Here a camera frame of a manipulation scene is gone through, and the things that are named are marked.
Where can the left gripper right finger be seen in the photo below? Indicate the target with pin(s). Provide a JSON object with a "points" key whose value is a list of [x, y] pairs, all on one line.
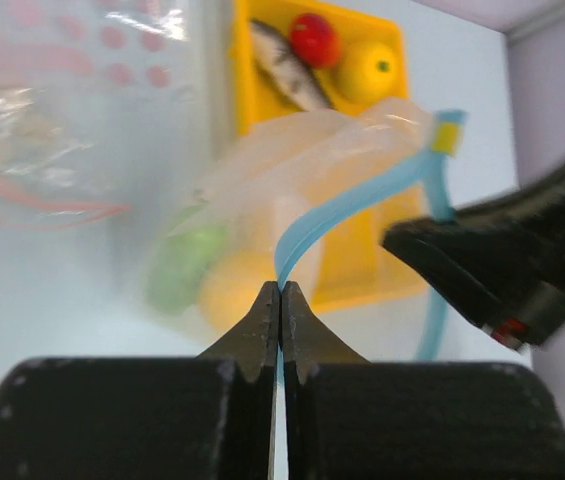
{"points": [[348, 418]]}

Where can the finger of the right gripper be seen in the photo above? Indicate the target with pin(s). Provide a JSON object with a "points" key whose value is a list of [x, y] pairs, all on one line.
{"points": [[456, 257]]}

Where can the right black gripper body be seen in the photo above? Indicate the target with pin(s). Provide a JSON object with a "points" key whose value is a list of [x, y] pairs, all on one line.
{"points": [[531, 271]]}

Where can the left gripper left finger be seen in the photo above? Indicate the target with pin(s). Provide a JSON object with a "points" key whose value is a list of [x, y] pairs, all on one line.
{"points": [[211, 416]]}

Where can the yellow toy pear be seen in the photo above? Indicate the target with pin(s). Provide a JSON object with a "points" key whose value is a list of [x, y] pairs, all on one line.
{"points": [[231, 286]]}

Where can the green toy cucumber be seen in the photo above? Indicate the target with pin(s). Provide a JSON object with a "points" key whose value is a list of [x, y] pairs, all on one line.
{"points": [[179, 265]]}

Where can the clear blue-zipper bag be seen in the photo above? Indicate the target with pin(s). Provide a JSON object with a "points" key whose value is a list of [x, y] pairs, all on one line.
{"points": [[281, 188]]}

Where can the pile of spare zip bags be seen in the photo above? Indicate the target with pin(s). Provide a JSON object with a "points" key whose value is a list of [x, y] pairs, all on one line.
{"points": [[53, 173]]}

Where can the red-dotted zip bag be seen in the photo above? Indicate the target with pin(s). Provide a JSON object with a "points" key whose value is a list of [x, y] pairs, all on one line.
{"points": [[133, 69]]}

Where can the yellow plastic tray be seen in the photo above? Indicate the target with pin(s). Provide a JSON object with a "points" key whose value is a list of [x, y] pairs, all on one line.
{"points": [[354, 270]]}

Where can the yellow toy lemon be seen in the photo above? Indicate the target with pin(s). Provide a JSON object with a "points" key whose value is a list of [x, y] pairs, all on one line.
{"points": [[368, 72]]}

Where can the grey toy fish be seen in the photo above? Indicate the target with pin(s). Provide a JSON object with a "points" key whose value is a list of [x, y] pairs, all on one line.
{"points": [[294, 79]]}

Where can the red toy mango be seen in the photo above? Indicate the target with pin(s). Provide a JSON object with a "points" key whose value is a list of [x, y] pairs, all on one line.
{"points": [[315, 41]]}

